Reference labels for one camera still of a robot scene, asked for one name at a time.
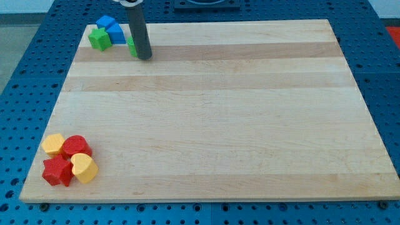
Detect red circle block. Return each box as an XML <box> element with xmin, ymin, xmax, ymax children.
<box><xmin>61</xmin><ymin>135</ymin><xmax>93</xmax><ymax>158</ymax></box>

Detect yellow heart block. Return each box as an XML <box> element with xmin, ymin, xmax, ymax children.
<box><xmin>71</xmin><ymin>153</ymin><xmax>99</xmax><ymax>184</ymax></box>

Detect silver rod mount flange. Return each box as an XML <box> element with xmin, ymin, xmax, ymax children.
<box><xmin>113</xmin><ymin>0</ymin><xmax>143</xmax><ymax>8</ymax></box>

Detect light wooden board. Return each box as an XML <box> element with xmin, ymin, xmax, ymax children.
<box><xmin>20</xmin><ymin>19</ymin><xmax>399</xmax><ymax>203</ymax></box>

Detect green star block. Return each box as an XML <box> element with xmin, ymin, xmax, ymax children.
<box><xmin>88</xmin><ymin>27</ymin><xmax>112</xmax><ymax>51</ymax></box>

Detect red star block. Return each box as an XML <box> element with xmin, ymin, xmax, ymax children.
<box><xmin>42</xmin><ymin>155</ymin><xmax>74</xmax><ymax>187</ymax></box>

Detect blue cube block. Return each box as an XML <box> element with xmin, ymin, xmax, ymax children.
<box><xmin>96</xmin><ymin>15</ymin><xmax>116</xmax><ymax>29</ymax></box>

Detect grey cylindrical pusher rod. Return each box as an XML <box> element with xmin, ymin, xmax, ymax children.
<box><xmin>125</xmin><ymin>4</ymin><xmax>153</xmax><ymax>60</ymax></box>

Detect yellow hexagon block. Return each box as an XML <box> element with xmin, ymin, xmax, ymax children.
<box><xmin>41</xmin><ymin>133</ymin><xmax>65</xmax><ymax>158</ymax></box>

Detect green circle block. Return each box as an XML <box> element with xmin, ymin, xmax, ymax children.
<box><xmin>126</xmin><ymin>36</ymin><xmax>138</xmax><ymax>58</ymax></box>

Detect blue crescent block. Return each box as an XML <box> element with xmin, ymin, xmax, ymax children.
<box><xmin>106</xmin><ymin>23</ymin><xmax>126</xmax><ymax>44</ymax></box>

